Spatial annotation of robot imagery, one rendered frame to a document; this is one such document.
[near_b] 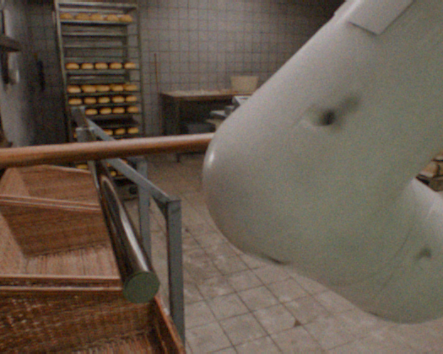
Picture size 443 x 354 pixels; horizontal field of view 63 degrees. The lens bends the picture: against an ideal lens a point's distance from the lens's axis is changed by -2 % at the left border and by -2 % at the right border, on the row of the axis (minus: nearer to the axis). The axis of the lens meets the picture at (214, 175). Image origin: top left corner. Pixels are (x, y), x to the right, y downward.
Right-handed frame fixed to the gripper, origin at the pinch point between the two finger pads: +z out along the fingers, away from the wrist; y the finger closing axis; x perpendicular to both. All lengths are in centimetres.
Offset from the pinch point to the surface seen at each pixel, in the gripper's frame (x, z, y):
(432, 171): 336, 202, 98
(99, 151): -18.3, 6.6, -1.3
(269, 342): 58, 74, 118
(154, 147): -9.4, 6.6, -1.0
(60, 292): -29, 34, 40
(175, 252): 3, 42, 39
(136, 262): -19.2, -26.2, 0.9
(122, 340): -16, 34, 59
